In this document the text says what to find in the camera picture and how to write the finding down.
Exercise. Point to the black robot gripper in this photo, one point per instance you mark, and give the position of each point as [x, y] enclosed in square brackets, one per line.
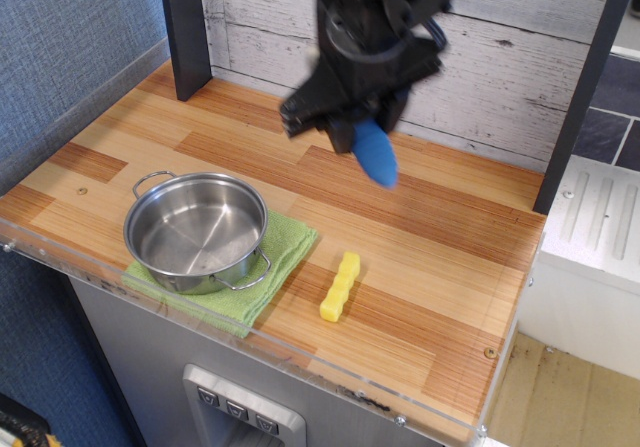
[371, 52]

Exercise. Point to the yellow corn toy piece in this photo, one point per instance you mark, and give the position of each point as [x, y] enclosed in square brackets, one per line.
[332, 306]

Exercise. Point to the yellow object bottom left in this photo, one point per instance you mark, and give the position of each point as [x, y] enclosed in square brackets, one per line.
[52, 441]

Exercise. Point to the clear acrylic table guard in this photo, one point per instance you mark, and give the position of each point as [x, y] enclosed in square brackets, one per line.
[148, 345]

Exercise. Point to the dark right frame post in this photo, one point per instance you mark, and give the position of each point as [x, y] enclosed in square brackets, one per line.
[604, 36]

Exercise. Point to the white ridged appliance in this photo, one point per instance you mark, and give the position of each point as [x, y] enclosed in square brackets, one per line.
[583, 290]

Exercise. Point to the dark frame post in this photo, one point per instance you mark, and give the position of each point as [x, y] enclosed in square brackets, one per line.
[604, 36]
[188, 44]

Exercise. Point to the blue handled metal spoon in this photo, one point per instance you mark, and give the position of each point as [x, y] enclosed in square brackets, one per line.
[374, 152]

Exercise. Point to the green folded cloth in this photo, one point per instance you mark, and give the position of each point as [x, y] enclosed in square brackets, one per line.
[286, 243]

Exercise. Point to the stainless steel pot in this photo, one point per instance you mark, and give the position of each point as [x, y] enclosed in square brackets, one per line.
[198, 233]

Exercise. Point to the dark left frame post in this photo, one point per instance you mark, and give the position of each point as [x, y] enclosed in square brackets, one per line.
[188, 44]

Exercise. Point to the silver dispenser button panel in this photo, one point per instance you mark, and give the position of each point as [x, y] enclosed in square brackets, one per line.
[226, 414]

